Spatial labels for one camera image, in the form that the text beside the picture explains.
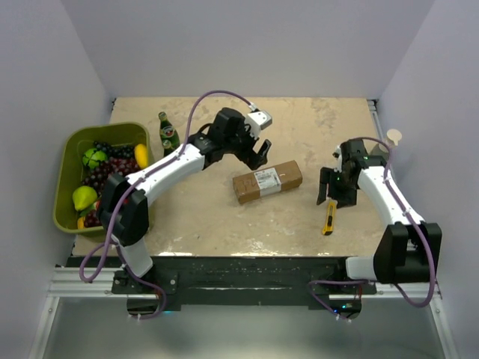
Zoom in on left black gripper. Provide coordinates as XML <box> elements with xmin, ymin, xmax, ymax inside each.
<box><xmin>224</xmin><ymin>118</ymin><xmax>271</xmax><ymax>170</ymax></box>

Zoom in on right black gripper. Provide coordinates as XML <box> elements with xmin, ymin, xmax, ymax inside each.
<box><xmin>316</xmin><ymin>167</ymin><xmax>356</xmax><ymax>209</ymax></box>

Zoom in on brown cardboard express box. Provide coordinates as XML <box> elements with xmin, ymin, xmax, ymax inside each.
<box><xmin>233</xmin><ymin>160</ymin><xmax>303</xmax><ymax>204</ymax></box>

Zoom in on yellow utility knife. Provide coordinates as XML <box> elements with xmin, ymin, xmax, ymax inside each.
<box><xmin>322</xmin><ymin>200</ymin><xmax>336</xmax><ymax>236</ymax></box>

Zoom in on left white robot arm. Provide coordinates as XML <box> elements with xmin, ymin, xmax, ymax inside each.
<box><xmin>97</xmin><ymin>108</ymin><xmax>272</xmax><ymax>293</ymax></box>

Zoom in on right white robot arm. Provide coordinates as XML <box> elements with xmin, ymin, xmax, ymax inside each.
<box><xmin>317</xmin><ymin>138</ymin><xmax>442</xmax><ymax>294</ymax></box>

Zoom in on beige cup bottle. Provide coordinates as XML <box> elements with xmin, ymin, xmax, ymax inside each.
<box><xmin>369</xmin><ymin>129</ymin><xmax>403</xmax><ymax>161</ymax></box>

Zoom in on green glass bottle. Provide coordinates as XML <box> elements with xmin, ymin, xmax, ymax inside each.
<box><xmin>162</xmin><ymin>139</ymin><xmax>177</xmax><ymax>157</ymax></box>
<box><xmin>158</xmin><ymin>111</ymin><xmax>180</xmax><ymax>147</ymax></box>

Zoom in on yellow lemon fruit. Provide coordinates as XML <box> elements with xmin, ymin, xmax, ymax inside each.
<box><xmin>134</xmin><ymin>144</ymin><xmax>149</xmax><ymax>170</ymax></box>

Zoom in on dark black grape bunch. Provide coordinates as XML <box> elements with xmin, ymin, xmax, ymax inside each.
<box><xmin>94</xmin><ymin>141</ymin><xmax>134</xmax><ymax>159</ymax></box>

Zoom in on red purple grape bunch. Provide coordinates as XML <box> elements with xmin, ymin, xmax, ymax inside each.
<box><xmin>82</xmin><ymin>158</ymin><xmax>140</xmax><ymax>195</ymax></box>

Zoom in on lower dark red grapes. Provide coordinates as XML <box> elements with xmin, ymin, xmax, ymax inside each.
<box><xmin>83</xmin><ymin>209</ymin><xmax>102</xmax><ymax>228</ymax></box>

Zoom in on yellow green pear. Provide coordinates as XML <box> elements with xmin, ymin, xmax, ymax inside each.
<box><xmin>72</xmin><ymin>185</ymin><xmax>97</xmax><ymax>212</ymax></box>

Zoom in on olive green plastic bin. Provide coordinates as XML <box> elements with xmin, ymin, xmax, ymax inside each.
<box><xmin>52</xmin><ymin>122</ymin><xmax>150</xmax><ymax>238</ymax></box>

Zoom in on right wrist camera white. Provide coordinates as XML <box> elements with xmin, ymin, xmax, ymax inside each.
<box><xmin>333</xmin><ymin>145</ymin><xmax>342</xmax><ymax>163</ymax></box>

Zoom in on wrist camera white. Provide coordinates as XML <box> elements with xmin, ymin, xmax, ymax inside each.
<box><xmin>245</xmin><ymin>111</ymin><xmax>272</xmax><ymax>139</ymax></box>
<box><xmin>333</xmin><ymin>145</ymin><xmax>342</xmax><ymax>163</ymax></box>

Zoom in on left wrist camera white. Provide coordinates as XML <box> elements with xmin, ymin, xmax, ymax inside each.
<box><xmin>245</xmin><ymin>111</ymin><xmax>272</xmax><ymax>139</ymax></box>

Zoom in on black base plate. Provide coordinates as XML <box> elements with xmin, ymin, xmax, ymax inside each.
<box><xmin>66</xmin><ymin>255</ymin><xmax>377</xmax><ymax>316</ymax></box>

